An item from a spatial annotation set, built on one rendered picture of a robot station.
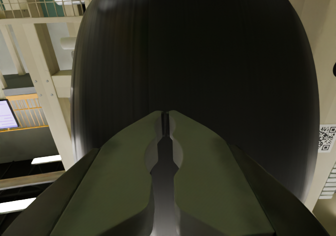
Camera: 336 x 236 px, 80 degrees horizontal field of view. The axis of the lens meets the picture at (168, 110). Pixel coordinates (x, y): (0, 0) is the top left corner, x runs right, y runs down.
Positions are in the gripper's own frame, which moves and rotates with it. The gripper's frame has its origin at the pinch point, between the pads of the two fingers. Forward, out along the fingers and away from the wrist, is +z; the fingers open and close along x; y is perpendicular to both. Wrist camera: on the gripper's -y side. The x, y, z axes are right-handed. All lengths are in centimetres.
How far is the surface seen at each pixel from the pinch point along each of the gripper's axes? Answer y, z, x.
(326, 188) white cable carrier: 38, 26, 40
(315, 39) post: 0.5, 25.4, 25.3
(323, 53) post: 2.9, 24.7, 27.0
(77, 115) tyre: 5.1, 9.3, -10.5
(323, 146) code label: 23.2, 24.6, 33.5
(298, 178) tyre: 11.0, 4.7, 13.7
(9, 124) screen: 180, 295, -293
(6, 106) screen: 144, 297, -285
